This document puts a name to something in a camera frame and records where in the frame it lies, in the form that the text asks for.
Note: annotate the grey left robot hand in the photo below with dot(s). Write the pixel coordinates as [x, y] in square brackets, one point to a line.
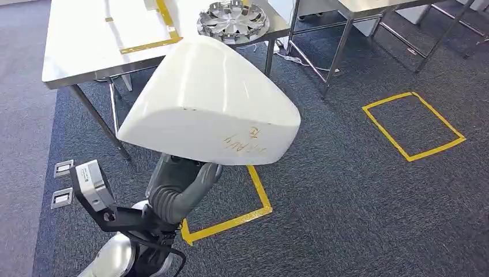
[172, 191]

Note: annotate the white plastic mirror cover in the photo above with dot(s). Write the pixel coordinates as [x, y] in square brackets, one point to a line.
[206, 107]

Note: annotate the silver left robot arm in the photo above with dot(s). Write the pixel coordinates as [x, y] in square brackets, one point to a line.
[114, 256]

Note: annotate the yellow floor tape square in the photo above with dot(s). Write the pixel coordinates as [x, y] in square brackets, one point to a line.
[229, 223]
[386, 126]

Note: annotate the steel floor socket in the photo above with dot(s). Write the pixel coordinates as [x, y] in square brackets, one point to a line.
[62, 198]
[63, 168]

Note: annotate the white leg under table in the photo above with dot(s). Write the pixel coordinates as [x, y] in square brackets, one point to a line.
[127, 82]

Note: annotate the yellow tape on table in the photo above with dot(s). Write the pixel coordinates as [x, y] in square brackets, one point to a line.
[152, 45]

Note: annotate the large steel table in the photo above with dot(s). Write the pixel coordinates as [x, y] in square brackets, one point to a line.
[95, 46]

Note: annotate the silver wheel hubcap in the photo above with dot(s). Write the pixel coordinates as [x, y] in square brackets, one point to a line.
[233, 23]

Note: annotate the white cabinet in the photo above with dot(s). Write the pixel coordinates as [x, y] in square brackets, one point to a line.
[282, 7]

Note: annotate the white panel under table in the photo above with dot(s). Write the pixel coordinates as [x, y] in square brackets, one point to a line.
[365, 26]

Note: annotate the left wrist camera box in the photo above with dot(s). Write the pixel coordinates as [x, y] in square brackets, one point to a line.
[91, 183]

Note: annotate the steel frame table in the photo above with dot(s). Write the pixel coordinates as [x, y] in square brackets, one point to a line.
[366, 4]

